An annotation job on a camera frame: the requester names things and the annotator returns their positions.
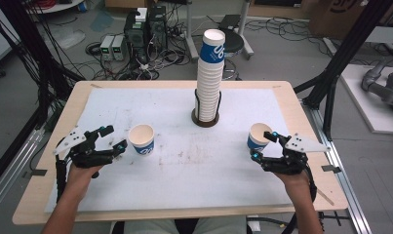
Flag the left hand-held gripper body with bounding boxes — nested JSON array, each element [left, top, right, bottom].
[[52, 125, 116, 170]]

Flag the cardboard box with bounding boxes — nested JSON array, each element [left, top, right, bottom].
[[308, 0, 393, 41]]

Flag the floor cable tangle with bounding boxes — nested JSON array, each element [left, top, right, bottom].
[[76, 30, 198, 82]]

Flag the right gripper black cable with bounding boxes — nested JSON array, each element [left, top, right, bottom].
[[286, 164, 319, 234]]

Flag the black cable under table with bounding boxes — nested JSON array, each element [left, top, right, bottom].
[[247, 215, 295, 230]]

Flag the small white box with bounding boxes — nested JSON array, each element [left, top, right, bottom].
[[135, 7, 149, 23]]

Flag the black round stool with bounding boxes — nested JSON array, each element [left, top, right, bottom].
[[223, 30, 246, 55]]

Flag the grey bench power supply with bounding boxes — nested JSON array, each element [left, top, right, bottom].
[[111, 34, 128, 62], [99, 34, 116, 62]]

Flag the black metal frame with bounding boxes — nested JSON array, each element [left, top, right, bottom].
[[294, 0, 393, 141], [0, 0, 85, 193]]

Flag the blue and white paper cup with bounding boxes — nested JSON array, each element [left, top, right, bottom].
[[127, 123, 156, 157], [247, 122, 274, 153]]

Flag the white floor platform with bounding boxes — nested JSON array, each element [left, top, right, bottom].
[[339, 63, 393, 136]]

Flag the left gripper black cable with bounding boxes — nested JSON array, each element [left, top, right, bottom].
[[55, 138, 70, 205]]

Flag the person's right hand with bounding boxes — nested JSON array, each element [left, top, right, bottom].
[[273, 170, 311, 195]]

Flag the black computer tower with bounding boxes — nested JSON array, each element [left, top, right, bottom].
[[148, 4, 169, 52], [123, 11, 150, 63]]

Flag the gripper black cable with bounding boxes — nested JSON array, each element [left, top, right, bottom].
[[286, 164, 319, 234], [55, 138, 70, 205]]

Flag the aluminium rail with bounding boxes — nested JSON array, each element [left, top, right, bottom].
[[0, 127, 46, 218], [301, 99, 374, 234]]

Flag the wooden table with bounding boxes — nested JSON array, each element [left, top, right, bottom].
[[12, 80, 350, 226]]

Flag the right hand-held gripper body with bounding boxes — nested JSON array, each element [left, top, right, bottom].
[[259, 132, 333, 176]]

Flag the white foam mat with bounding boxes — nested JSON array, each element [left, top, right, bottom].
[[44, 87, 299, 215]]

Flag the black wire cup holder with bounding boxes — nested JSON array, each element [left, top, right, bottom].
[[190, 89, 223, 129]]

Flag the black flat device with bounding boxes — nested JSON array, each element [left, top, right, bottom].
[[217, 14, 243, 31]]

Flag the white round table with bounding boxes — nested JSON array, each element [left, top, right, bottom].
[[24, 0, 85, 15]]

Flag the stack of paper cups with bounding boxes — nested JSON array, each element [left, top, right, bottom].
[[196, 28, 227, 123]]

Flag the person's left hand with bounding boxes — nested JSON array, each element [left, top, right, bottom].
[[66, 162, 104, 189]]

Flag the person's legs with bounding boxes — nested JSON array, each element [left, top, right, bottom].
[[110, 215, 249, 234]]

